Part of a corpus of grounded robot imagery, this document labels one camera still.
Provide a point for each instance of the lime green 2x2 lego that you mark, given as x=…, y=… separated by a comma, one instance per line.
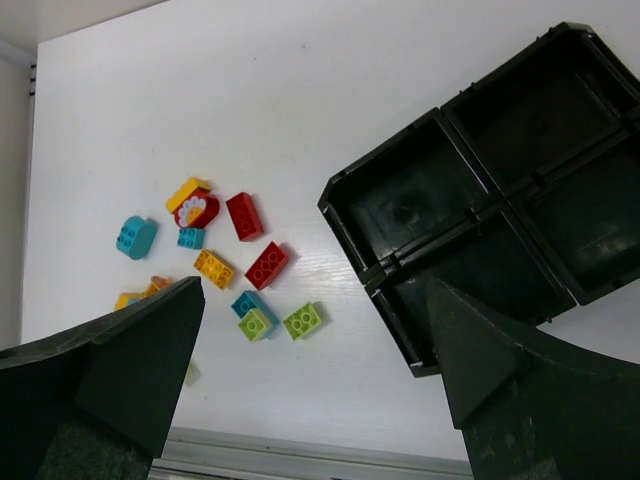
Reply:
x=302, y=322

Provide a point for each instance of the orange rounded lego brick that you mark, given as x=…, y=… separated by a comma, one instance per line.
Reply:
x=156, y=284

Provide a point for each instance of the yellow lego on teal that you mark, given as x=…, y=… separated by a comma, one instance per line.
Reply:
x=127, y=298

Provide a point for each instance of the teal small square lego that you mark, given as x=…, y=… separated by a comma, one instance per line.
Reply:
x=191, y=238

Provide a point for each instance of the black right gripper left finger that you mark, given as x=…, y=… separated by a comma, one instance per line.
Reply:
x=97, y=401

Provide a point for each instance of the teal rounded lego brick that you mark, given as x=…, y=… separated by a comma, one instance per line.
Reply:
x=136, y=237

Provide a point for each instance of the lime green small lego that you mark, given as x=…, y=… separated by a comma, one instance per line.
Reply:
x=255, y=325

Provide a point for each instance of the orange-yellow 2x4 lego brick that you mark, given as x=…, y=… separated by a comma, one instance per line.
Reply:
x=214, y=269

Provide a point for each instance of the black four-compartment tray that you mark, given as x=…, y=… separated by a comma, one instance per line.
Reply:
x=522, y=191

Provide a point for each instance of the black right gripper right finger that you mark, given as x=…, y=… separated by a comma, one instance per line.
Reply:
x=529, y=405

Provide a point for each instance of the yellow long lego brick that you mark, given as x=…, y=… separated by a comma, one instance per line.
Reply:
x=191, y=185

